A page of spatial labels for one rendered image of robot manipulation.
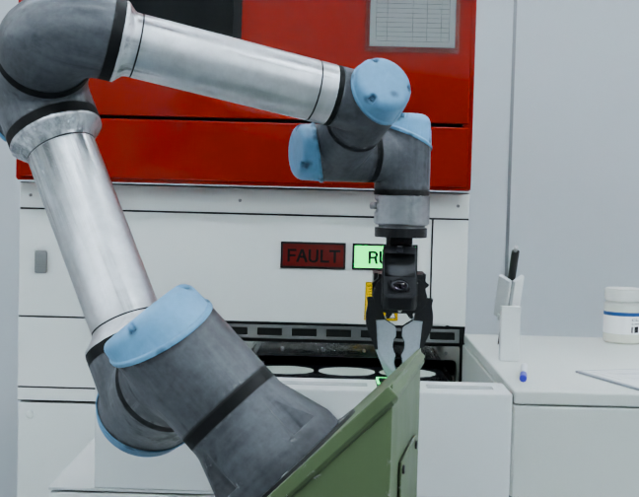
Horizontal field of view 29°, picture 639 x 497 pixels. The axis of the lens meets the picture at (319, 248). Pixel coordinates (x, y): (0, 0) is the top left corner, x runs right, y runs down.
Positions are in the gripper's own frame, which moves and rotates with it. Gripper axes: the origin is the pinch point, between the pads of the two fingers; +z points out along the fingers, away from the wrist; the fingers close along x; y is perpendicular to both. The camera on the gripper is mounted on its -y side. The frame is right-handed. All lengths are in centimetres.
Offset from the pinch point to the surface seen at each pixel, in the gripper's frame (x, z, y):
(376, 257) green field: 1, -12, 58
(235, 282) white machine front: 27, -7, 59
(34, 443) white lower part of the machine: 63, 23, 59
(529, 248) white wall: -51, -7, 207
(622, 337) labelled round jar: -42, 0, 48
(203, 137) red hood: 32, -33, 54
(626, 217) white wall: -80, -17, 207
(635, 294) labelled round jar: -44, -8, 49
